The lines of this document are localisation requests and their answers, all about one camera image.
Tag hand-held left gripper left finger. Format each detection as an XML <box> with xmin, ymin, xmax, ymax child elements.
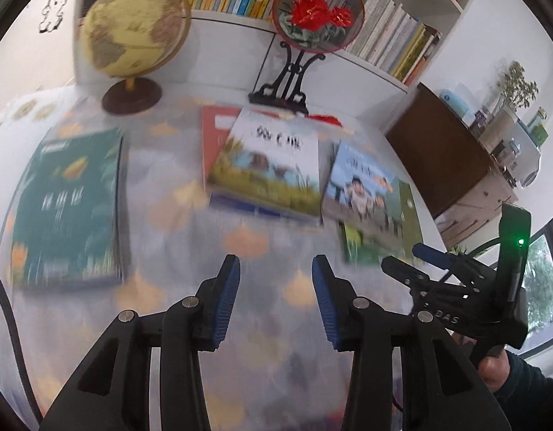
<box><xmin>40</xmin><ymin>254</ymin><xmax>242</xmax><ymax>431</ymax></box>

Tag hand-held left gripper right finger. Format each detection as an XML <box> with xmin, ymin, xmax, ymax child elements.
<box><xmin>311</xmin><ymin>254</ymin><xmax>513</xmax><ymax>431</ymax></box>

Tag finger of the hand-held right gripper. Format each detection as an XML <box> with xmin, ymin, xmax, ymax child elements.
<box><xmin>381</xmin><ymin>256</ymin><xmax>444</xmax><ymax>293</ymax></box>
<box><xmin>412</xmin><ymin>241</ymin><xmax>484</xmax><ymax>280</ymax></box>

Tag green book white flower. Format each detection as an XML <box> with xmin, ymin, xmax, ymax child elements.
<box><xmin>340</xmin><ymin>181</ymin><xmax>425</xmax><ymax>265</ymax></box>

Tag children photo cover book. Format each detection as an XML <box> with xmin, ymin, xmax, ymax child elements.
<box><xmin>322</xmin><ymin>140</ymin><xmax>412</xmax><ymax>236</ymax></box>

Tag white meadow picture book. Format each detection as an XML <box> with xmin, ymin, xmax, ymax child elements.
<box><xmin>206</xmin><ymin>107</ymin><xmax>323</xmax><ymax>222</ymax></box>

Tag orange book man portrait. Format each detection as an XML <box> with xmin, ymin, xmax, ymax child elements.
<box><xmin>200</xmin><ymin>105</ymin><xmax>243</xmax><ymax>186</ymax></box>

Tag teal green book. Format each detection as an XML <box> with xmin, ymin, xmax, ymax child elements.
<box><xmin>9</xmin><ymin>126</ymin><xmax>130</xmax><ymax>289</ymax></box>

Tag person's right forearm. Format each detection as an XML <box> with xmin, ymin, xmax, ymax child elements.
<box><xmin>494</xmin><ymin>348</ymin><xmax>553</xmax><ymax>431</ymax></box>

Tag person's right hand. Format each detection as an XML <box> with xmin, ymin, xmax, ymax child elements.
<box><xmin>478</xmin><ymin>351</ymin><xmax>513</xmax><ymax>392</ymax></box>

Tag brown wooden cabinet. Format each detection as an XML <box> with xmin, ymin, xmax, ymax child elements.
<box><xmin>384</xmin><ymin>82</ymin><xmax>520</xmax><ymax>250</ymax></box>

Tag white microwave oven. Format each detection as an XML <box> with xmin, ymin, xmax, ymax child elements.
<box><xmin>505</xmin><ymin>141</ymin><xmax>542</xmax><ymax>187</ymax></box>

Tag light blue tissue box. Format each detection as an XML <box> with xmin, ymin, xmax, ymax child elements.
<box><xmin>440</xmin><ymin>89</ymin><xmax>470</xmax><ymax>120</ymax></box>

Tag green box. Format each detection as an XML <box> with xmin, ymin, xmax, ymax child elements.
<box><xmin>525</xmin><ymin>108</ymin><xmax>549</xmax><ymax>147</ymax></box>

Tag green plant sprigs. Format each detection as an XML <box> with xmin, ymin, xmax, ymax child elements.
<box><xmin>496</xmin><ymin>60</ymin><xmax>540</xmax><ymax>111</ymax></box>

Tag white bookshelf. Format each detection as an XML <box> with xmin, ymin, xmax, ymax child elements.
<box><xmin>74</xmin><ymin>0</ymin><xmax>477</xmax><ymax>126</ymax></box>

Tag round embroidered fan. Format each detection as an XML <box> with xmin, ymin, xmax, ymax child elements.
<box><xmin>272</xmin><ymin>0</ymin><xmax>366</xmax><ymax>53</ymax></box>

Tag yellow globe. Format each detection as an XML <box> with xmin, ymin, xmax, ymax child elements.
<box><xmin>81</xmin><ymin>0</ymin><xmax>192</xmax><ymax>115</ymax></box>

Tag black cable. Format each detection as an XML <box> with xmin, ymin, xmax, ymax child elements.
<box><xmin>0</xmin><ymin>256</ymin><xmax>41</xmax><ymax>420</ymax></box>

